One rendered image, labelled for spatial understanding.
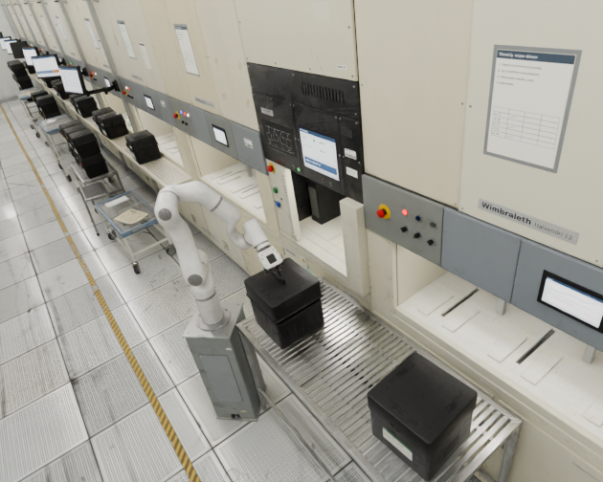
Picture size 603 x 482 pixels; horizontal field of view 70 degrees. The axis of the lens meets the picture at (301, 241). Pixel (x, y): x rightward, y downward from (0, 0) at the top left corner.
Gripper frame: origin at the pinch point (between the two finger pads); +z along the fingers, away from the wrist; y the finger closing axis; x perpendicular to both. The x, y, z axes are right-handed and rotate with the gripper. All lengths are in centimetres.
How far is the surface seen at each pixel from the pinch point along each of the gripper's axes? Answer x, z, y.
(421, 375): -54, 63, 11
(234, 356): 43, 24, -30
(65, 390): 167, -13, -127
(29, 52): 429, -514, -17
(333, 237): 38, -8, 59
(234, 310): 43.7, 1.6, -18.4
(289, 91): -35, -74, 39
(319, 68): -63, -65, 39
